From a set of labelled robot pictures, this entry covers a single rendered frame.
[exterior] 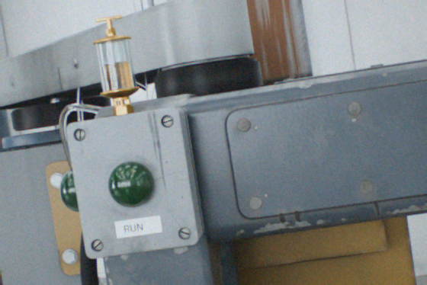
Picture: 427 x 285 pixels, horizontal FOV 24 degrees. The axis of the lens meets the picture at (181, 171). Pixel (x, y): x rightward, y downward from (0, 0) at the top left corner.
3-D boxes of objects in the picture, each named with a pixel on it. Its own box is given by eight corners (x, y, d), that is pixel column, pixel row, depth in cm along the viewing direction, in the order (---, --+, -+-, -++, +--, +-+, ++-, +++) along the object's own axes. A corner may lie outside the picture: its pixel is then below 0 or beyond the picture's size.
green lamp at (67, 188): (58, 216, 67) (51, 172, 66) (68, 212, 70) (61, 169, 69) (95, 211, 66) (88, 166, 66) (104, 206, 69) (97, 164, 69)
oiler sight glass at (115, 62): (99, 91, 72) (91, 43, 72) (106, 92, 75) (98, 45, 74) (133, 86, 72) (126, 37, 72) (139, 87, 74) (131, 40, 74)
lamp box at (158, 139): (86, 260, 66) (64, 123, 65) (99, 250, 70) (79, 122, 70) (199, 244, 65) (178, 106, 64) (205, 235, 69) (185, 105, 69)
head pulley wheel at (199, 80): (150, 104, 81) (146, 73, 81) (165, 104, 90) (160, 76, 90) (261, 87, 80) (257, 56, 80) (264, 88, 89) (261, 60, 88)
